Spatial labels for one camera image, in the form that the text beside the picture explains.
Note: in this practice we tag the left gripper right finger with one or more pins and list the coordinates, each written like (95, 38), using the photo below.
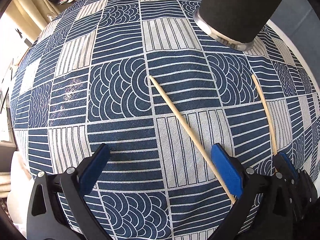
(274, 217)

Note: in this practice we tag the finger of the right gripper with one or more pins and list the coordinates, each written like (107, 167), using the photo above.
(306, 189)
(284, 165)

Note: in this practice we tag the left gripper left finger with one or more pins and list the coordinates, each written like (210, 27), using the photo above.
(45, 218)

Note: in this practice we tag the wooden chopstick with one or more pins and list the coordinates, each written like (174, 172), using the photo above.
(193, 137)
(267, 112)

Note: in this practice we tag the grey-blue backdrop cloth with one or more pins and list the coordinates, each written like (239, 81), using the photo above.
(299, 21)

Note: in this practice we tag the black utensil holder cup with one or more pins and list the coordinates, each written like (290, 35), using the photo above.
(234, 23)

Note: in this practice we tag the blue white patterned tablecloth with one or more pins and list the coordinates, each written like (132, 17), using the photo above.
(85, 82)

